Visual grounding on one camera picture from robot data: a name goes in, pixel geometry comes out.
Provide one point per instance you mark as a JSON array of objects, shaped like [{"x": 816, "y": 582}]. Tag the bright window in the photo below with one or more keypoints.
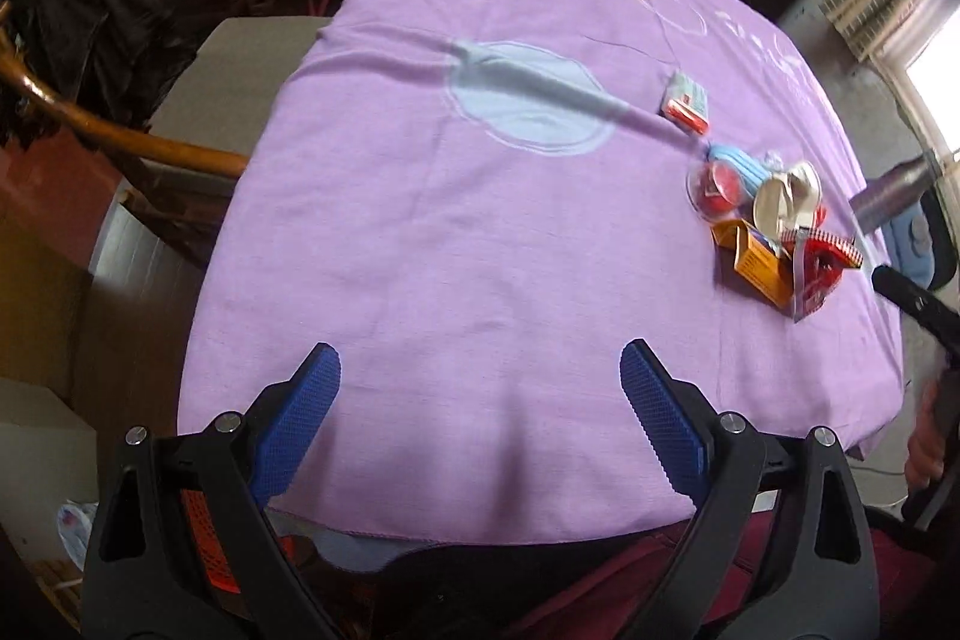
[{"x": 934, "y": 100}]

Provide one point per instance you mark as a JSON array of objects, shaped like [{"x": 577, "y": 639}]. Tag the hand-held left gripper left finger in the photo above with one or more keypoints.
[{"x": 300, "y": 422}]

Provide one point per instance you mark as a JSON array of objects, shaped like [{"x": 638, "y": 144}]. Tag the person's right hand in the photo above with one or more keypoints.
[{"x": 926, "y": 445}]

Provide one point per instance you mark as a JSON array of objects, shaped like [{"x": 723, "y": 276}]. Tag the curved wooden armchair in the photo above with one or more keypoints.
[{"x": 112, "y": 134}]

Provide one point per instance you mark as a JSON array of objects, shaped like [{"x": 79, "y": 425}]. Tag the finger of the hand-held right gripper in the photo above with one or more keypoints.
[{"x": 911, "y": 299}]

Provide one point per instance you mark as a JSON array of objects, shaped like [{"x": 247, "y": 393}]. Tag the metal thermos bottle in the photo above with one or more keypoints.
[{"x": 889, "y": 194}]

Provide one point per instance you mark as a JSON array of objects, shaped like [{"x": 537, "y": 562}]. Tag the clear round container red insert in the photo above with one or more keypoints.
[{"x": 716, "y": 190}]

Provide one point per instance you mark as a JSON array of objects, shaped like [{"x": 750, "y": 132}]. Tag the blue seat cushion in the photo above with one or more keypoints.
[{"x": 911, "y": 250}]

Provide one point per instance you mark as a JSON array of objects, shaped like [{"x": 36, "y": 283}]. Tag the blue face mask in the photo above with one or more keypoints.
[{"x": 739, "y": 156}]

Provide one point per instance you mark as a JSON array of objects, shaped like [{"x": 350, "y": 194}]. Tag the dark red trousers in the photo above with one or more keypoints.
[{"x": 750, "y": 572}]

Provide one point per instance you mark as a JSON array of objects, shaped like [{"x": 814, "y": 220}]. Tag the red checkered snack packet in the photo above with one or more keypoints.
[{"x": 821, "y": 280}]

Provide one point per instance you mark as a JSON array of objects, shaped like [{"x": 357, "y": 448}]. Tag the grey seat cushion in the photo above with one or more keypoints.
[{"x": 225, "y": 85}]

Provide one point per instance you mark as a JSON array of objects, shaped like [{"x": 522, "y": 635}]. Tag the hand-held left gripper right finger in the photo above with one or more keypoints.
[{"x": 660, "y": 422}]

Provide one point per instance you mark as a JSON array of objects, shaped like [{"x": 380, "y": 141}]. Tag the white plastic bag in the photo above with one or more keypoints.
[{"x": 71, "y": 527}]

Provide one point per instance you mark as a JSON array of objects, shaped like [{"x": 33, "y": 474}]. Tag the purple printed tablecloth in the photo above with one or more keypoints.
[{"x": 465, "y": 235}]

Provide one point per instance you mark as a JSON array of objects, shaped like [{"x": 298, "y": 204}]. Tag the orange cardboard box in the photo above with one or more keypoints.
[{"x": 757, "y": 269}]

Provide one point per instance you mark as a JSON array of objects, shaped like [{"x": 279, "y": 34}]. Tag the white wrapper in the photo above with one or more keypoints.
[{"x": 780, "y": 197}]

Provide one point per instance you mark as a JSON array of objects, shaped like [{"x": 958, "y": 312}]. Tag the black jacket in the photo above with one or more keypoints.
[{"x": 90, "y": 10}]

